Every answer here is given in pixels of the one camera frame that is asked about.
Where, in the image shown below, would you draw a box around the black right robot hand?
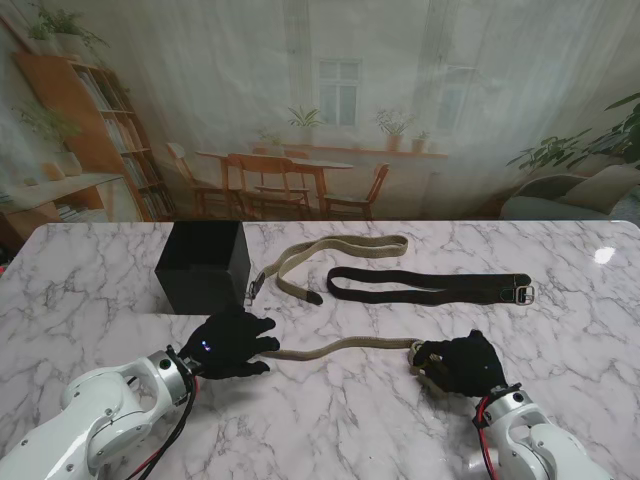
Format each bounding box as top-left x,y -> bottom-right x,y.
412,329 -> 509,399

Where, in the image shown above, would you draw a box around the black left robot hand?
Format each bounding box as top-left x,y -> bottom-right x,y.
178,304 -> 280,381

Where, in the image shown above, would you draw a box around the beige woven belt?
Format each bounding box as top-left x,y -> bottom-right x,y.
243,233 -> 410,307
259,337 -> 454,399

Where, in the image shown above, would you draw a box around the black belt storage box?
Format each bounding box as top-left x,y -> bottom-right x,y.
153,221 -> 252,316

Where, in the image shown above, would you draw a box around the black belt with silver buckle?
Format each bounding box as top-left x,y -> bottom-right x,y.
325,266 -> 537,306

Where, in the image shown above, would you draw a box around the printed room scene backdrop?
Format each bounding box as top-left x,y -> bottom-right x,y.
0,0 -> 640,224

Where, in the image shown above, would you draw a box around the right arm red black cables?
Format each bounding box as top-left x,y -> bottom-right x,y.
473,397 -> 501,479

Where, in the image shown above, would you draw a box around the arm red black cables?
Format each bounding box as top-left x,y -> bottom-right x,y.
127,374 -> 201,480
473,397 -> 501,479

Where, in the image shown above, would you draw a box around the left arm red black cables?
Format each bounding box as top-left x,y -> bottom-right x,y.
127,374 -> 201,480

